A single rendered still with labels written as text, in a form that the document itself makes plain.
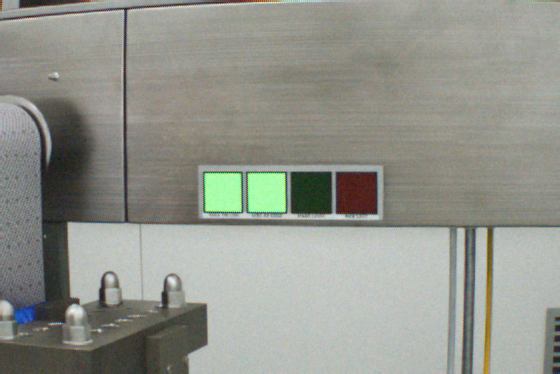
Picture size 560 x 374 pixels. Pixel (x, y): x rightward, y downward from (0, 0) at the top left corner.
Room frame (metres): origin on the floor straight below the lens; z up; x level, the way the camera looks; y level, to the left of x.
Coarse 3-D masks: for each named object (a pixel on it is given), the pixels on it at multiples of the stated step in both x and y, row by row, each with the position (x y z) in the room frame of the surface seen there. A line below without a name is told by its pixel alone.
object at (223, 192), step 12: (204, 180) 1.71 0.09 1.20; (216, 180) 1.71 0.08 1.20; (228, 180) 1.70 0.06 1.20; (240, 180) 1.70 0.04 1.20; (216, 192) 1.71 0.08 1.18; (228, 192) 1.70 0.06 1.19; (240, 192) 1.70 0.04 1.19; (216, 204) 1.71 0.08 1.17; (228, 204) 1.70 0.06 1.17; (240, 204) 1.70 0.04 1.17
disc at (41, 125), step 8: (0, 96) 1.73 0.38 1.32; (8, 96) 1.72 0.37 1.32; (16, 96) 1.72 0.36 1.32; (16, 104) 1.72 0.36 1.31; (24, 104) 1.72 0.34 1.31; (32, 104) 1.71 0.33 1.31; (32, 112) 1.71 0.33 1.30; (40, 120) 1.71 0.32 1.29; (40, 128) 1.71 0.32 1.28; (40, 136) 1.71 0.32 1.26; (48, 136) 1.71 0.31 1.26; (40, 144) 1.71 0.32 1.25; (48, 144) 1.70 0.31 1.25; (48, 152) 1.70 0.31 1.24; (48, 160) 1.71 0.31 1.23; (40, 176) 1.71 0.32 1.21
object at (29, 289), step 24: (0, 192) 1.58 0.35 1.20; (24, 192) 1.65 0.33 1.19; (0, 216) 1.58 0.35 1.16; (24, 216) 1.65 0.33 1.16; (0, 240) 1.58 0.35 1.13; (24, 240) 1.64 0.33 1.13; (0, 264) 1.57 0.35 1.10; (24, 264) 1.64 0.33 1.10; (0, 288) 1.57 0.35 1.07; (24, 288) 1.64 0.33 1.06
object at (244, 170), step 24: (216, 168) 1.71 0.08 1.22; (240, 168) 1.70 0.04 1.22; (264, 168) 1.69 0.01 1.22; (288, 168) 1.68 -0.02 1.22; (312, 168) 1.67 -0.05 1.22; (336, 168) 1.66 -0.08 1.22; (360, 168) 1.65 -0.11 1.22; (288, 192) 1.68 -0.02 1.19; (336, 192) 1.66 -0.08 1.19; (216, 216) 1.71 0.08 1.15; (240, 216) 1.70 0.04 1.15; (264, 216) 1.69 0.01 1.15; (288, 216) 1.68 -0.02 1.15; (312, 216) 1.67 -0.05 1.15; (336, 216) 1.66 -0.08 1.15; (360, 216) 1.65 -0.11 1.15
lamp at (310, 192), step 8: (296, 176) 1.68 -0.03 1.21; (304, 176) 1.67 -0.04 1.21; (312, 176) 1.67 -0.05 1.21; (320, 176) 1.67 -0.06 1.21; (328, 176) 1.67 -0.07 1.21; (296, 184) 1.68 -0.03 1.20; (304, 184) 1.68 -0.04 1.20; (312, 184) 1.67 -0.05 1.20; (320, 184) 1.67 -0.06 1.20; (328, 184) 1.67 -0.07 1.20; (296, 192) 1.68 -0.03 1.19; (304, 192) 1.67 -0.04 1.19; (312, 192) 1.67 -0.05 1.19; (320, 192) 1.67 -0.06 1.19; (328, 192) 1.67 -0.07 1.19; (296, 200) 1.68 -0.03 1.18; (304, 200) 1.68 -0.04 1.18; (312, 200) 1.67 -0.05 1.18; (320, 200) 1.67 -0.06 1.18; (328, 200) 1.67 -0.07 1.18; (296, 208) 1.68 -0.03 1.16; (304, 208) 1.68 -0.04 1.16; (312, 208) 1.67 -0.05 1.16; (320, 208) 1.67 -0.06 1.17; (328, 208) 1.67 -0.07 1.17
